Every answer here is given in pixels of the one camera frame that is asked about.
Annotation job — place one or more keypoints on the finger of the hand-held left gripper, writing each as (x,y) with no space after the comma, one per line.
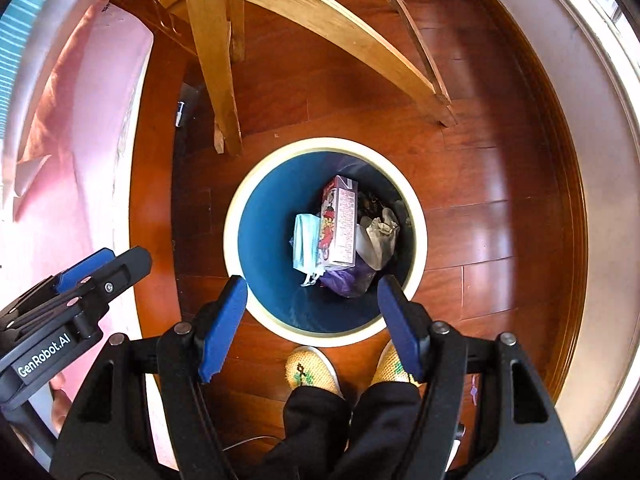
(125,270)
(82,266)

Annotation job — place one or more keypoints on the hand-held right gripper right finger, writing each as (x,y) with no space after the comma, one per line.
(400,325)

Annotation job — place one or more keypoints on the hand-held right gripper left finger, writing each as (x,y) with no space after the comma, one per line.
(222,330)

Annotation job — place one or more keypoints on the purple plastic bag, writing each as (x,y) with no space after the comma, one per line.
(345,282)

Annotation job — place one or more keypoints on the white plastic bag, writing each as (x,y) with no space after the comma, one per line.
(380,235)

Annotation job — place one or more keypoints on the red printed carton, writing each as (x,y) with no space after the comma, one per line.
(340,230)

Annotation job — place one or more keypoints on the blue face mask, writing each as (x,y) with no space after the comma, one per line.
(306,245)

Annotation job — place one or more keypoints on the blue cream-rimmed waste bin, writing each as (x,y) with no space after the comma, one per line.
(270,200)

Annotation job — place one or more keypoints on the person's left hand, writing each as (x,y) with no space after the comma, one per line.
(60,402)

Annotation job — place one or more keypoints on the yellow knitted slipper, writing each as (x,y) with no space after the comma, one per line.
(310,367)
(385,365)

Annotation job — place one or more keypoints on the pink bed blanket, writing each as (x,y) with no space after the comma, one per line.
(75,185)

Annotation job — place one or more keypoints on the small purple scrap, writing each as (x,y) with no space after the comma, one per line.
(472,390)

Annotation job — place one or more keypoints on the person's right leg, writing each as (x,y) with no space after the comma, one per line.
(385,425)

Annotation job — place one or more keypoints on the person's leg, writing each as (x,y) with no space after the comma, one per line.
(315,430)
(385,425)

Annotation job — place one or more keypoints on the person's left leg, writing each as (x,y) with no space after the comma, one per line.
(315,430)

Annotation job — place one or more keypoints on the small white blue tube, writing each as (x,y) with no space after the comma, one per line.
(180,112)

